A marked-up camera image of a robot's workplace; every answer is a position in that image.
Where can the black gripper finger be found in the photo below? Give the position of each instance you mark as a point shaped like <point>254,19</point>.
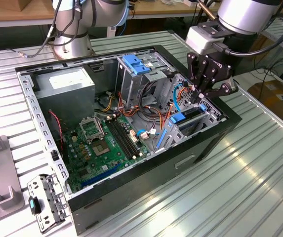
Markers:
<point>220,91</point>
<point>193,74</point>

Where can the hard disk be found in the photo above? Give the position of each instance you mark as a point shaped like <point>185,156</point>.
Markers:
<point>177,118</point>

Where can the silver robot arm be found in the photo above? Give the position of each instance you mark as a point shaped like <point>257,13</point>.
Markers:
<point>72,24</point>

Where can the metal disk bay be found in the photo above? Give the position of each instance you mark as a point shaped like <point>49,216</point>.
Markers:
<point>174,134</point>

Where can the brown cardboard box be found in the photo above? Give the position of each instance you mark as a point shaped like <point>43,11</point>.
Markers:
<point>269,98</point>

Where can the blue drive latch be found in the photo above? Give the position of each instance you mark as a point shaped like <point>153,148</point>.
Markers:
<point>133,63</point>

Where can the metal drive cage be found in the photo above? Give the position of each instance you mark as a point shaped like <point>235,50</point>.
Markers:
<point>129,84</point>

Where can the black RAM slot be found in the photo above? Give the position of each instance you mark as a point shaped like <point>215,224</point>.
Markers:
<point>128,135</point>
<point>125,136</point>
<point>119,138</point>
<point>122,137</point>

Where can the black PC case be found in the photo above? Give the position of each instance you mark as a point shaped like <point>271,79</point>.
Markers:
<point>156,177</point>

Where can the CPU socket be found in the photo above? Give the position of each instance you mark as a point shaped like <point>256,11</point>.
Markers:
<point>100,148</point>

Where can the grey power supply unit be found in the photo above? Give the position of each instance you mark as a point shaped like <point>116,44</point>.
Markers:
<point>64,103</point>

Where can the blue expansion slot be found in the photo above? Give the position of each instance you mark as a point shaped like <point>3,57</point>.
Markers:
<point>99,176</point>

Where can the green motherboard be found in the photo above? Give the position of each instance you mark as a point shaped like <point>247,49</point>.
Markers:
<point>82,158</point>

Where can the wooden desk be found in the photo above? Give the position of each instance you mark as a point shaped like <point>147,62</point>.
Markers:
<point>20,14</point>

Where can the grey parts rack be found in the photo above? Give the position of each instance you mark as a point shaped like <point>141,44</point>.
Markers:
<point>0,177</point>

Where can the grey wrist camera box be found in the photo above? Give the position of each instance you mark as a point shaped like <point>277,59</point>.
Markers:
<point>203,39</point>

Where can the metal slot bracket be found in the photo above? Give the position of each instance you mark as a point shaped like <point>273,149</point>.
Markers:
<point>54,197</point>

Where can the black blue bracket clip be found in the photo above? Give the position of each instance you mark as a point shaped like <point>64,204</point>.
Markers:
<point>33,205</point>

